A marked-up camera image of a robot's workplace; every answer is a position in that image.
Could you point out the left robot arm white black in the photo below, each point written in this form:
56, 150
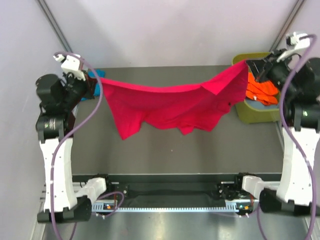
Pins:
54, 130

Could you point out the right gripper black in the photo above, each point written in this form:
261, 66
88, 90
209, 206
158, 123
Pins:
271, 59

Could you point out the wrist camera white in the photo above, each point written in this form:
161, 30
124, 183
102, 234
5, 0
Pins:
296, 42
71, 65

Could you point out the grey blue t shirt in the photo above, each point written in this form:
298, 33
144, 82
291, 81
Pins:
259, 106

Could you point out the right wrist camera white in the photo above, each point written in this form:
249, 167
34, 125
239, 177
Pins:
296, 42

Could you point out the aluminium frame rail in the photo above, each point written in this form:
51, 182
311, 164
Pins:
43, 194

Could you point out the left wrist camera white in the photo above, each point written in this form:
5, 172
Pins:
71, 65

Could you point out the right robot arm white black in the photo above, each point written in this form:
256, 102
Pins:
299, 110

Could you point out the orange t shirt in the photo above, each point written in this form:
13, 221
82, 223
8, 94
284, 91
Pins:
265, 92

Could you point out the olive green plastic bin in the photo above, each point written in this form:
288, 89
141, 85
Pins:
247, 114

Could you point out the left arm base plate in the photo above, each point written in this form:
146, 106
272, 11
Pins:
117, 187

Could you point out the red t shirt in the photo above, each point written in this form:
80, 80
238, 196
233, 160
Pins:
185, 107

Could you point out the slotted cable duct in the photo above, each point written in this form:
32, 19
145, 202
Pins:
228, 206

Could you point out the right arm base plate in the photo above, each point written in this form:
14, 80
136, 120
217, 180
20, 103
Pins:
228, 190

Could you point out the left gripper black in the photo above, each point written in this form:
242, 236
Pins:
88, 86

